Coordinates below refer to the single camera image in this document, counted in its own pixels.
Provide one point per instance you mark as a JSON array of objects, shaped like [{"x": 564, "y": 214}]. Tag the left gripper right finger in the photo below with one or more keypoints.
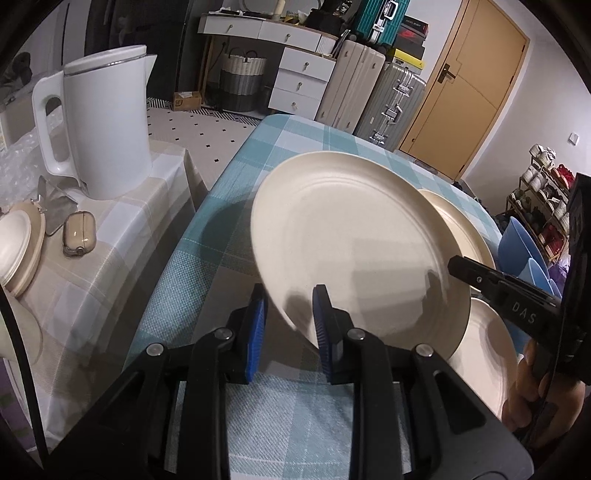
[{"x": 337, "y": 338}]

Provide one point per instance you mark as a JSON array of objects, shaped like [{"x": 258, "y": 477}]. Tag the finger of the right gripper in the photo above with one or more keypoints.
[{"x": 499, "y": 288}]

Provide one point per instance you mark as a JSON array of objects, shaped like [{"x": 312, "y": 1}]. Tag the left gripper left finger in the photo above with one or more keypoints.
[{"x": 231, "y": 352}]

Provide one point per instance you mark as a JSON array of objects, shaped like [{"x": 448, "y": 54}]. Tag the blue bowl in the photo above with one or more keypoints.
[
  {"x": 541, "y": 280},
  {"x": 516, "y": 248}
]

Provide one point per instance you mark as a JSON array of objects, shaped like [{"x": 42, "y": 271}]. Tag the large cream plate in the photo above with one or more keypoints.
[{"x": 371, "y": 238}]

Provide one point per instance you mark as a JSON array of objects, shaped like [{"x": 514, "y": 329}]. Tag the person's right hand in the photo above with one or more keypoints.
[{"x": 566, "y": 394}]

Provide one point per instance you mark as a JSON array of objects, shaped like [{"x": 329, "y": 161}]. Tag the wooden shoe rack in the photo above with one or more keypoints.
[{"x": 540, "y": 202}]

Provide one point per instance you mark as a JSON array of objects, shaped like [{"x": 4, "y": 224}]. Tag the beige plaid tablecloth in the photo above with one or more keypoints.
[{"x": 88, "y": 308}]

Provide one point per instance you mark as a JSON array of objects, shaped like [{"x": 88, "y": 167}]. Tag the beige earbuds case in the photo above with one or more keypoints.
[{"x": 79, "y": 234}]

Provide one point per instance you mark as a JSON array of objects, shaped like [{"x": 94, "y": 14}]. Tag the orange wooden door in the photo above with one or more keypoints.
[{"x": 470, "y": 88}]

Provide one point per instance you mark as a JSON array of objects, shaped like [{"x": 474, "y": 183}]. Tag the silver suitcase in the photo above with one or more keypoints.
[{"x": 394, "y": 101}]

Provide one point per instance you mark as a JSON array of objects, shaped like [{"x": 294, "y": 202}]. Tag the small cardboard box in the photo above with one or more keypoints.
[{"x": 186, "y": 101}]

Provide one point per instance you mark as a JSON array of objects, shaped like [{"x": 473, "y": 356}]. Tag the striped laundry basket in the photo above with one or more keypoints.
[{"x": 240, "y": 80}]

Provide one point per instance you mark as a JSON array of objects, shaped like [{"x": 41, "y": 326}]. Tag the white drawer desk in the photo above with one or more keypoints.
[{"x": 305, "y": 66}]

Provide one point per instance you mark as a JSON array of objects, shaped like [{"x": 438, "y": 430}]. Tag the cream lidded dish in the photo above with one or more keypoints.
[{"x": 22, "y": 237}]

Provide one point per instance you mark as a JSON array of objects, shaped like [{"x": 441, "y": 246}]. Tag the beige suitcase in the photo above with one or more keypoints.
[{"x": 356, "y": 72}]

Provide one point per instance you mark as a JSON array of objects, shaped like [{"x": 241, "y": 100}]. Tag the white electric kettle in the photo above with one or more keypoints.
[{"x": 103, "y": 100}]

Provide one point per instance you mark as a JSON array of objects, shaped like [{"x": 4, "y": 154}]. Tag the stacked shoe boxes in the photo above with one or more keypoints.
[{"x": 411, "y": 39}]

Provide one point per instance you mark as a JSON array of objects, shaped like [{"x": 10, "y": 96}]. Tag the teal suitcase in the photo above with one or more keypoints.
[{"x": 377, "y": 22}]

